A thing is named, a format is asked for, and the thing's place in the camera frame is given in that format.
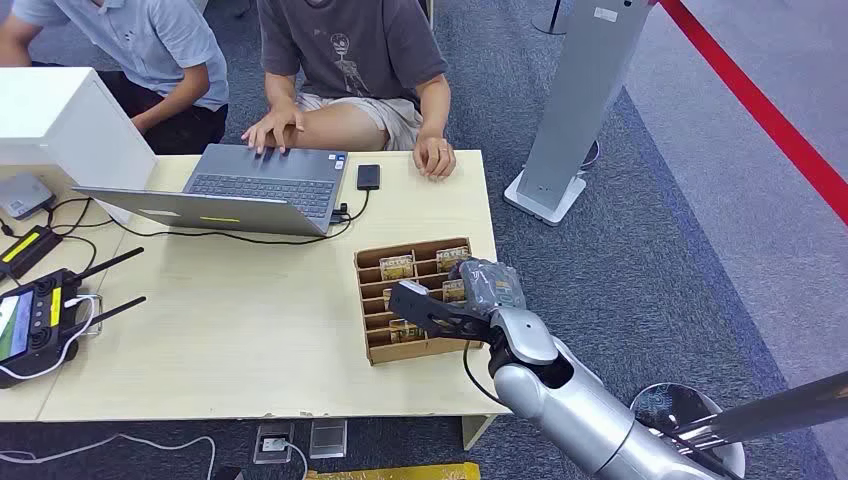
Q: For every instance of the person's left hand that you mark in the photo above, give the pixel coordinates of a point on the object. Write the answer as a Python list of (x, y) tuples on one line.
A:
[(434, 158)]

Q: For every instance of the person's right hand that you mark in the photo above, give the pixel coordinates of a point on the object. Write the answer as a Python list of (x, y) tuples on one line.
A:
[(275, 129)]

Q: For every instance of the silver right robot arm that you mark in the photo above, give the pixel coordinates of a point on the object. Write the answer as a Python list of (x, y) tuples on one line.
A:
[(576, 411)]

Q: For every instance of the hotel key card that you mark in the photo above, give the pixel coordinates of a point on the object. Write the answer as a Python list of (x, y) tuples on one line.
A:
[(405, 331), (452, 258), (453, 291), (397, 268)]

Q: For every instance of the person in dark shirt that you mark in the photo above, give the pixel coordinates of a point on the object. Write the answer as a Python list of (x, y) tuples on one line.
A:
[(351, 60)]

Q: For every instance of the person in light shirt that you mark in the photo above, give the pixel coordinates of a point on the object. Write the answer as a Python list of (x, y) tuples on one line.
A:
[(152, 53)]

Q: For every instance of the wooden card holder box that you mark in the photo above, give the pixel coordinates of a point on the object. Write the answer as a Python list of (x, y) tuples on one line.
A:
[(397, 354)]

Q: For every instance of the grey laptop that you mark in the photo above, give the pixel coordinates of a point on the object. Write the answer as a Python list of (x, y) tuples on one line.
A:
[(265, 185)]

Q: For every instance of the black external drive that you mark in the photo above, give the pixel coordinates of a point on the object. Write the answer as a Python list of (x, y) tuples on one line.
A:
[(368, 177)]

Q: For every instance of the grey floor stand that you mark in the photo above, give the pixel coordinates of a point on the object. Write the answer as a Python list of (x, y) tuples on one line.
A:
[(583, 99)]

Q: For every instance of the stanchion base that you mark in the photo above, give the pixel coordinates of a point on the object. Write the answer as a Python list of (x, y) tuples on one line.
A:
[(550, 20)]

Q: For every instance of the white box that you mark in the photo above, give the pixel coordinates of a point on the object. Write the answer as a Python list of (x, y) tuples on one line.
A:
[(60, 126)]

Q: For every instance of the small grey device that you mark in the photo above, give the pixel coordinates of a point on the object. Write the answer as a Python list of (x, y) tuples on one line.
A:
[(23, 195)]

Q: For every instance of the black device with yellow label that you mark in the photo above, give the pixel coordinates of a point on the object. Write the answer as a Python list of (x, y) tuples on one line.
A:
[(26, 250)]

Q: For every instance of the grey floor plate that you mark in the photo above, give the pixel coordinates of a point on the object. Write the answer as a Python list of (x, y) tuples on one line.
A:
[(328, 438)]

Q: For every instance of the black remote controller with antennas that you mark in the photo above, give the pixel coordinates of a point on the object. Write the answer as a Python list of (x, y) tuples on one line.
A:
[(36, 324)]

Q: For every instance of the floor power socket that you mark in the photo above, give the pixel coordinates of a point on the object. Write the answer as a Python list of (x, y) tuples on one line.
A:
[(273, 442)]

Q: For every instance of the yellow object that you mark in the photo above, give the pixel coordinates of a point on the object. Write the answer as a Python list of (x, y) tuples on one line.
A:
[(397, 472)]

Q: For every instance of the red barrier belt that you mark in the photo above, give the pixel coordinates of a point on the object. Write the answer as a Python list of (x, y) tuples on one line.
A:
[(762, 112)]

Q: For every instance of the chrome stanchion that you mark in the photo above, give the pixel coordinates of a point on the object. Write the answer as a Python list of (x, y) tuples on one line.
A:
[(762, 414)]

